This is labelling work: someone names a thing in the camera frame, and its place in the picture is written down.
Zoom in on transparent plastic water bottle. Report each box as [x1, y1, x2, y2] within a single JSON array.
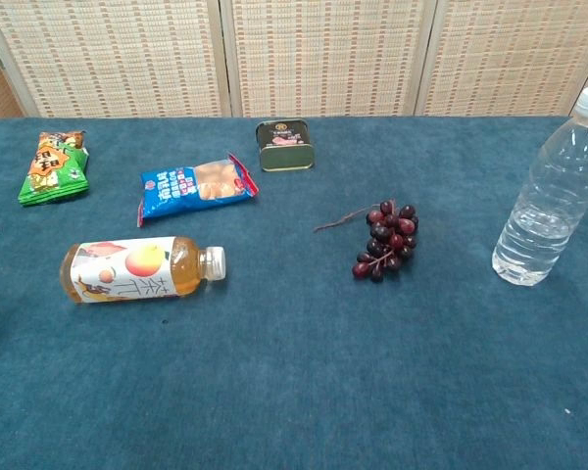
[[491, 85, 588, 288]]

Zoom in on peach tea drink bottle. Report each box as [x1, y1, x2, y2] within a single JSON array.
[[59, 236, 227, 305]]

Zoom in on green snack bag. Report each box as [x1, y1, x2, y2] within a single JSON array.
[[17, 129, 90, 208]]

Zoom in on blue snack bag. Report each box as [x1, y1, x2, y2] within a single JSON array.
[[136, 152, 260, 229]]

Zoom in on green luncheon meat tin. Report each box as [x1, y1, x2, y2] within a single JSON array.
[[255, 118, 317, 173]]

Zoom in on blue table cloth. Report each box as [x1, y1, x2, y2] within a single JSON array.
[[0, 115, 588, 470]]

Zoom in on woven folding screen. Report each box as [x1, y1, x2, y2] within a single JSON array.
[[0, 0, 588, 126]]

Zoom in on bunch of dark red grapes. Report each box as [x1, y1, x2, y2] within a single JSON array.
[[313, 198, 419, 284]]

